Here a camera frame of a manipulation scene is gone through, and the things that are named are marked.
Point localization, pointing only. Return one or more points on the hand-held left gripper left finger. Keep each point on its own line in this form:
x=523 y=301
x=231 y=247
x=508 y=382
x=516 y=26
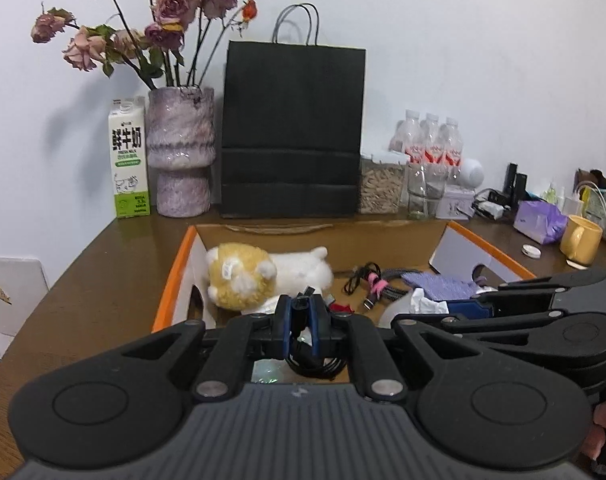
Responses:
x=284 y=325

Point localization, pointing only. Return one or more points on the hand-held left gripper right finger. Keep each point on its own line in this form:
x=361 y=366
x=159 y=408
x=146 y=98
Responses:
x=317 y=325

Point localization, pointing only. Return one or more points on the black paper bag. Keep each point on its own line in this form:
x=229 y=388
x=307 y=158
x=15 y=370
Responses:
x=290 y=135

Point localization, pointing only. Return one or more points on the white cardboard carton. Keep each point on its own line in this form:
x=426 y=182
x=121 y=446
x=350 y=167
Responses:
x=13 y=300

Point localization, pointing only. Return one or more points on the red label water bottle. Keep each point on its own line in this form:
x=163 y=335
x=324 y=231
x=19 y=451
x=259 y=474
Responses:
x=430 y=135
x=408 y=135
x=451 y=145

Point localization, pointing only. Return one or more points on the wooden desktop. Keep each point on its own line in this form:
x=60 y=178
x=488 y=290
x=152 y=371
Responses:
x=108 y=270

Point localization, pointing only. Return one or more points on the purple tissue pack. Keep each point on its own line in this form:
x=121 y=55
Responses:
x=538 y=220

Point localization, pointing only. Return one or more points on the purple woven pouch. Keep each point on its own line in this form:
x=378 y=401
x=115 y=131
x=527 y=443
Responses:
x=433 y=284

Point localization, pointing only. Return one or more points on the green white bag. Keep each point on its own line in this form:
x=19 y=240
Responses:
x=595 y=205

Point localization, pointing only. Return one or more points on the yellow white plush hamster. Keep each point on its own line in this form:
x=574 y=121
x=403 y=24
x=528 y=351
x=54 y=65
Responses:
x=243 y=275

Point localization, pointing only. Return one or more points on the white printed tin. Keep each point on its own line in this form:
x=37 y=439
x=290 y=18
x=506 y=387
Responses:
x=455 y=205

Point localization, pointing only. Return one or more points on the bunch of dried roses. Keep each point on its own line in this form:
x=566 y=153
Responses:
x=175 y=5

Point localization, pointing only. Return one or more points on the black cosmetic tube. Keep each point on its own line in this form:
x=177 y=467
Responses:
x=521 y=189
x=510 y=182

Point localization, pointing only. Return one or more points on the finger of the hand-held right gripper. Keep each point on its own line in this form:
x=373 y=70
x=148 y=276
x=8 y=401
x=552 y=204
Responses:
x=513 y=322
x=528 y=285

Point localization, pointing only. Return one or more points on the white tissue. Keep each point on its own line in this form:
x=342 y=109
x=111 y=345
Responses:
x=423 y=305

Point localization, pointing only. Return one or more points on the brown pouch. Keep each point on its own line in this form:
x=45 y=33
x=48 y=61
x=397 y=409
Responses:
x=590 y=179

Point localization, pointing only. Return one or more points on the red cardboard box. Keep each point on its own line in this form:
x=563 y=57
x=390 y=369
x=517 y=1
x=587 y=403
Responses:
x=263 y=237

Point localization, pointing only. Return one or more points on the empty clear glass bottle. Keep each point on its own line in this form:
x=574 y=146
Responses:
x=417 y=200

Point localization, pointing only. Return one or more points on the clear plastic wrap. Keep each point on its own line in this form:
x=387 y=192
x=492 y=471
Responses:
x=267 y=372

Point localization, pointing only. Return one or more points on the small red item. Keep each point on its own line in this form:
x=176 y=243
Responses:
x=340 y=307

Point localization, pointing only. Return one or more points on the small green bottle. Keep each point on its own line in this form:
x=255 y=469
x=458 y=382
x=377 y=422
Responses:
x=550 y=194

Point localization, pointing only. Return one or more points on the white coaster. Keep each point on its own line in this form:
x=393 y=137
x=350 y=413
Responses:
x=575 y=264

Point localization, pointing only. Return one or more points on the yellow mug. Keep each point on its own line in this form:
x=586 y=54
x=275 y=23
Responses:
x=580 y=240

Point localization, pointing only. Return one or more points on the white round device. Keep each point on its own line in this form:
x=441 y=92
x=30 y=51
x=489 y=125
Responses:
x=472 y=172

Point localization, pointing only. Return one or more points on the small white flat cap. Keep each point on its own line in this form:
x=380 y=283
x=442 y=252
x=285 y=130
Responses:
x=531 y=251

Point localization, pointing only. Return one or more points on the white green milk carton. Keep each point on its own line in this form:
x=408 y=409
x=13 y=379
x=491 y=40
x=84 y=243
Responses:
x=129 y=160

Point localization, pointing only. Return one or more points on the purple marbled vase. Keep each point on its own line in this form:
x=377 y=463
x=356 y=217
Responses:
x=180 y=150

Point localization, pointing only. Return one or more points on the clear jar of seeds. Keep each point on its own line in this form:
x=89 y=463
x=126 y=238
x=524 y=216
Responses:
x=380 y=190

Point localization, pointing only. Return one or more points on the navy blue zip pouch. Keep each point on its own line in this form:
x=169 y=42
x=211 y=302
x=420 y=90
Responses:
x=463 y=307

